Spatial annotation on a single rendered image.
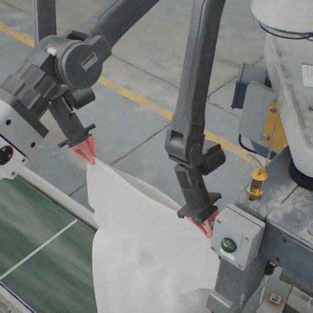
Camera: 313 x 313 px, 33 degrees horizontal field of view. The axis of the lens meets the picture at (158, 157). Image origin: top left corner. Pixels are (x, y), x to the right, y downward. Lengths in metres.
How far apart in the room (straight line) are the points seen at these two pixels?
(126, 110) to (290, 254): 2.55
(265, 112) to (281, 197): 0.39
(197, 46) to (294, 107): 0.24
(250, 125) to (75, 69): 0.60
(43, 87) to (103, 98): 2.63
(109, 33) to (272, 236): 0.45
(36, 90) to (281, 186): 0.47
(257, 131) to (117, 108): 2.14
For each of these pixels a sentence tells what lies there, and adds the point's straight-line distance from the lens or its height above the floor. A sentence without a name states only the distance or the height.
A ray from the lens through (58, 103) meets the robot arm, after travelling 1.41.
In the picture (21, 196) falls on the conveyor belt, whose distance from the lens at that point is 2.30.
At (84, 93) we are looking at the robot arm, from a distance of 1.44.
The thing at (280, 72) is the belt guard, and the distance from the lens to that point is 1.15.
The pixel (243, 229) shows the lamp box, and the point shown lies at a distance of 0.90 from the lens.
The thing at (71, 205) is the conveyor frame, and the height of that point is 0.40.
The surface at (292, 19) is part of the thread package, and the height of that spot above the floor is 1.56.
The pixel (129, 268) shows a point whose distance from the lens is 1.50.
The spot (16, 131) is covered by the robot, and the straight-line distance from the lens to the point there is 0.86.
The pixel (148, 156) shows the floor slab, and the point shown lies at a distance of 3.04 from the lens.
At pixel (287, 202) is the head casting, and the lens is 0.96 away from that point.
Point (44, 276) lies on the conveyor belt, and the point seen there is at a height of 0.38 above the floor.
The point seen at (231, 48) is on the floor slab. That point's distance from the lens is 4.20.
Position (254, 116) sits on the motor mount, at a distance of 1.33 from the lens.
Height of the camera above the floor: 1.99
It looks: 41 degrees down
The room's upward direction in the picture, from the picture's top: 5 degrees clockwise
